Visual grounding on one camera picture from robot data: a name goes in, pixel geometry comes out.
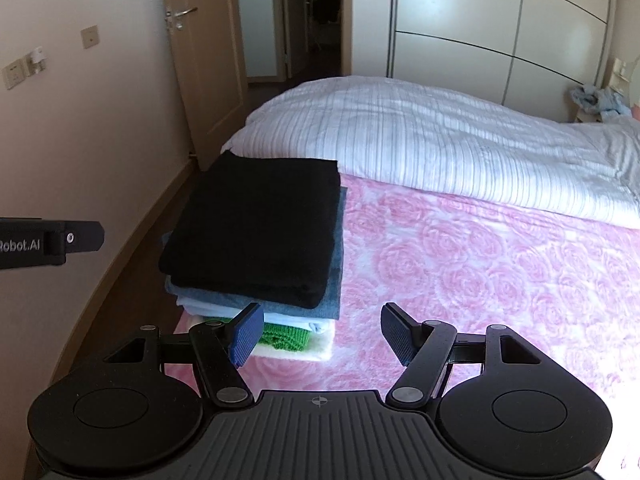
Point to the pink floral blanket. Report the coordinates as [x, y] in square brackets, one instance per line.
[475, 285]

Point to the light blue folded garment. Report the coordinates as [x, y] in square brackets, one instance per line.
[290, 322]

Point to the white striped duvet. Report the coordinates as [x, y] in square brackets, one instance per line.
[425, 135]

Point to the blue-grey folded garment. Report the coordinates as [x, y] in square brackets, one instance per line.
[334, 280]

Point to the beige switch plate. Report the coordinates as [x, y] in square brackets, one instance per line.
[13, 75]

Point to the small white shelf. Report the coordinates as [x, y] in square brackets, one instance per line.
[621, 68]

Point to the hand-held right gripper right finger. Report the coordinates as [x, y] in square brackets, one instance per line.
[397, 332]

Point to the wooden door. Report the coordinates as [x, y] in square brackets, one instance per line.
[210, 70]

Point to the black garment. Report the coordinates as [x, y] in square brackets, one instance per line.
[250, 225]

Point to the green knitted folded garment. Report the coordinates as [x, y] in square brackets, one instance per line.
[285, 339]

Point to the crumpled blue cloth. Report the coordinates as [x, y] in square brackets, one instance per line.
[597, 100]

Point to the white wardrobe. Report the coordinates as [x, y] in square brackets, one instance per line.
[450, 20]

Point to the white wall plug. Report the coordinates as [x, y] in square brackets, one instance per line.
[38, 58]

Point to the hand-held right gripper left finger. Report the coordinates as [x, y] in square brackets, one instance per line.
[247, 332]

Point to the beige wall switch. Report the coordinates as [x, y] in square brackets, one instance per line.
[90, 36]

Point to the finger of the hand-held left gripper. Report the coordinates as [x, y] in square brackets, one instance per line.
[82, 236]

